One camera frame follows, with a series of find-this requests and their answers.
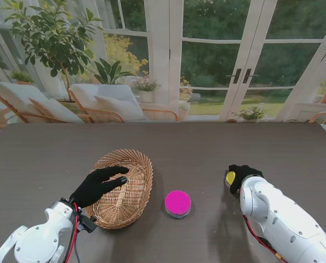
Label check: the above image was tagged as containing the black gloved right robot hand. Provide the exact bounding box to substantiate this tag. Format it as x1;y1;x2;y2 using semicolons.
225;164;264;195

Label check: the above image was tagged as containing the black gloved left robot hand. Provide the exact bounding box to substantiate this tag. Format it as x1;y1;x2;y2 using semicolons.
68;165;130;208

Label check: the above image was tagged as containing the yellow culture dish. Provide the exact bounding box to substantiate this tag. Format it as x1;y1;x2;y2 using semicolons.
225;171;236;187

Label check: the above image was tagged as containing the oval woven wicker basket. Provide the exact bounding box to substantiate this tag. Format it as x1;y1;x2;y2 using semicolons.
84;148;155;230

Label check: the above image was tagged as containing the magenta culture dish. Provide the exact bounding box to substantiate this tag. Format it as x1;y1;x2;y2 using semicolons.
164;190;192;216

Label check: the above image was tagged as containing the printed sunroom backdrop banner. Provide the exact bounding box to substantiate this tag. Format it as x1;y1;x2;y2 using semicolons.
0;0;326;143

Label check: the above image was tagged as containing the red left arm cable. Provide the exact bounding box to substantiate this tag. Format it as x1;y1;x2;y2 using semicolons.
62;202;81;263

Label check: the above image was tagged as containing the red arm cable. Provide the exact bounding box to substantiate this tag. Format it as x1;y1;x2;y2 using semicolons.
62;202;81;263
243;215;289;262

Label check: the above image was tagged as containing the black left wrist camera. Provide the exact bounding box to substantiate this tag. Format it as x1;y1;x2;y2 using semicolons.
76;214;98;233

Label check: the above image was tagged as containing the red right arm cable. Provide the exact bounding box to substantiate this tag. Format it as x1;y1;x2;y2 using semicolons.
243;215;289;262

